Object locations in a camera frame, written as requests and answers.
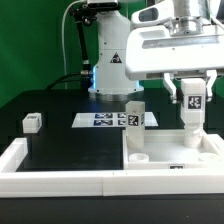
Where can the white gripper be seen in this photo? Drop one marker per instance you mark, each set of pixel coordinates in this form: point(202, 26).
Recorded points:
point(168, 41)

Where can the white square table top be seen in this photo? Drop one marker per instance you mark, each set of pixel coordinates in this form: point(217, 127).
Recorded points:
point(164, 149)

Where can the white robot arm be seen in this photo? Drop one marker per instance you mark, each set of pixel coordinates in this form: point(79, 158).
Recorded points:
point(110, 79)

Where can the white marker sheet with tags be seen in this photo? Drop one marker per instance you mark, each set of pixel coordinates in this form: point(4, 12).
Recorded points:
point(108, 119)

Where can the white U-shaped fence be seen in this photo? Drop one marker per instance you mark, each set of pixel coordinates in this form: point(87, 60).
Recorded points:
point(101, 183)

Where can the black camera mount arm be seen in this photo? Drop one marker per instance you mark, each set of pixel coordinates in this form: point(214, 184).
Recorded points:
point(83, 16)

